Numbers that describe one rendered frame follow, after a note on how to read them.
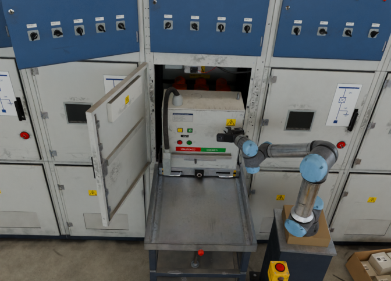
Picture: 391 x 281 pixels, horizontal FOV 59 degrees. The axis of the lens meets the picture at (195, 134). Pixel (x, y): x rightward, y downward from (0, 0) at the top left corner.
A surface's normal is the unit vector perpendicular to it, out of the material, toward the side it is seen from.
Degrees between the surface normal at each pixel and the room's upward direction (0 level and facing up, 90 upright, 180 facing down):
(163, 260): 0
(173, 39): 90
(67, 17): 90
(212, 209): 0
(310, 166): 86
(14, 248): 0
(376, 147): 90
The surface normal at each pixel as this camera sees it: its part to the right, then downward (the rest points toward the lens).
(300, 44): 0.01, 0.56
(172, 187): 0.04, -0.83
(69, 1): 0.49, 0.51
